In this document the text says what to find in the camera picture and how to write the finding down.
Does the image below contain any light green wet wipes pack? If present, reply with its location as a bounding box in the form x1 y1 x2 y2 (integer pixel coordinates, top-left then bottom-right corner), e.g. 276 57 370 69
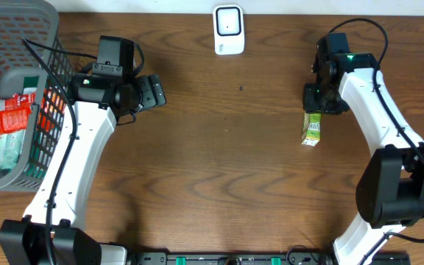
0 130 25 170

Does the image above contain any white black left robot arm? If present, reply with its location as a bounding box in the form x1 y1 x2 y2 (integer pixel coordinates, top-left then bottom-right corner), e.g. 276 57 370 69
0 74 166 264

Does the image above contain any grey plastic shopping basket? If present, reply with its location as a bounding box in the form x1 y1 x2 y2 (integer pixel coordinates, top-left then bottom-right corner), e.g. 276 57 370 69
0 1 74 192

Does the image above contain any red snack bag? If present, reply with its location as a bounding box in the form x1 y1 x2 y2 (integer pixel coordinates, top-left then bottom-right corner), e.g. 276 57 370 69
0 93 35 135

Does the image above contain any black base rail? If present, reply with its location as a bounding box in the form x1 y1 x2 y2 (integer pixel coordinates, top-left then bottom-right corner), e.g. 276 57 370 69
134 251 411 265

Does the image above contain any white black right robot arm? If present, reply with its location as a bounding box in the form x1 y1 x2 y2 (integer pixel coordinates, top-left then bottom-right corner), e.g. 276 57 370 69
303 51 424 264

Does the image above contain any yellow green juice carton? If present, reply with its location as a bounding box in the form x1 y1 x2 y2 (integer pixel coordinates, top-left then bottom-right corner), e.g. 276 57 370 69
301 113 322 146

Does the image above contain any white barcode scanner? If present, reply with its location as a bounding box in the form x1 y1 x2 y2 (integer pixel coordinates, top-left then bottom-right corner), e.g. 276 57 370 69
213 4 245 55

